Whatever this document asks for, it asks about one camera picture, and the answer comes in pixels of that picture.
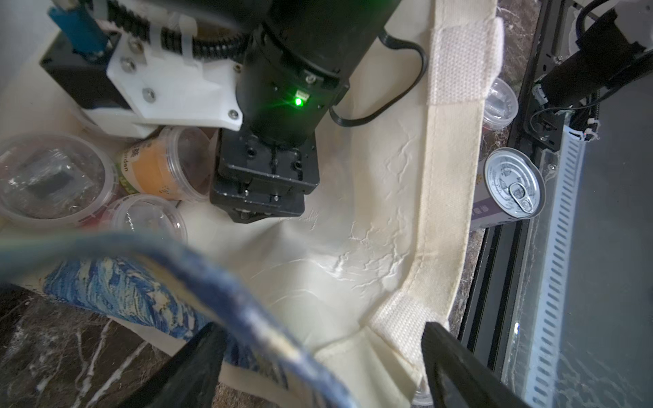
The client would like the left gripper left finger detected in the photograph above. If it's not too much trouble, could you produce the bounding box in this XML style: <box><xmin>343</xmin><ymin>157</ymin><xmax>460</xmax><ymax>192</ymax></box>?
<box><xmin>119</xmin><ymin>323</ymin><xmax>227</xmax><ymax>407</ymax></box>

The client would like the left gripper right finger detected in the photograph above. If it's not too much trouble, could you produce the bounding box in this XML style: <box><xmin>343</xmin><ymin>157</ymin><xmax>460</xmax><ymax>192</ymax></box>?
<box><xmin>421</xmin><ymin>322</ymin><xmax>527</xmax><ymax>407</ymax></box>

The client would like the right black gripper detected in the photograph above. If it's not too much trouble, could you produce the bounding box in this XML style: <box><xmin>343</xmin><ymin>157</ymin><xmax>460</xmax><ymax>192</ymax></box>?
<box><xmin>209</xmin><ymin>129</ymin><xmax>320</xmax><ymax>224</ymax></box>

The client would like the cream canvas tote bag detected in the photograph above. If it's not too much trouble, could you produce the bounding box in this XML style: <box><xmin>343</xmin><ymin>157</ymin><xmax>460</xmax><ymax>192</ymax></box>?
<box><xmin>0</xmin><ymin>0</ymin><xmax>506</xmax><ymax>408</ymax></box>

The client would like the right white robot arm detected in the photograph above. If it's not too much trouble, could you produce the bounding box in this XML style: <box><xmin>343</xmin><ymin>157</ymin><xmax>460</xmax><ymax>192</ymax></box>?
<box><xmin>162</xmin><ymin>1</ymin><xmax>398</xmax><ymax>224</ymax></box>

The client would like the orange label seed jar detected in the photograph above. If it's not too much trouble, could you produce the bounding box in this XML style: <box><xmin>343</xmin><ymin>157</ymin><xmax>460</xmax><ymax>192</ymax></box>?
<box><xmin>117</xmin><ymin>127</ymin><xmax>214</xmax><ymax>202</ymax></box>

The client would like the seed jar in bag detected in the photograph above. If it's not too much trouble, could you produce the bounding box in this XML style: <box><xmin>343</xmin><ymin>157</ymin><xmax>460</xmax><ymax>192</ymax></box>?
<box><xmin>100</xmin><ymin>194</ymin><xmax>187</xmax><ymax>242</ymax></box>

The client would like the clear lid seed jar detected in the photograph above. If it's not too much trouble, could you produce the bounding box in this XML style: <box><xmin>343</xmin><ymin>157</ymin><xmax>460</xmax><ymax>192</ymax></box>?
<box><xmin>1</xmin><ymin>133</ymin><xmax>119</xmax><ymax>230</ymax></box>

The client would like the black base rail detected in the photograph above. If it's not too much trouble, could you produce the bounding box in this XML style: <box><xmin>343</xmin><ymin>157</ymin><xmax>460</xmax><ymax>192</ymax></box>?
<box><xmin>456</xmin><ymin>0</ymin><xmax>653</xmax><ymax>408</ymax></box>

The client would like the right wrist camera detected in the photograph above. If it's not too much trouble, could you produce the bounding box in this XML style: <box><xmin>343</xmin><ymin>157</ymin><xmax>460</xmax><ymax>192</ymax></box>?
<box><xmin>40</xmin><ymin>1</ymin><xmax>248</xmax><ymax>139</ymax></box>

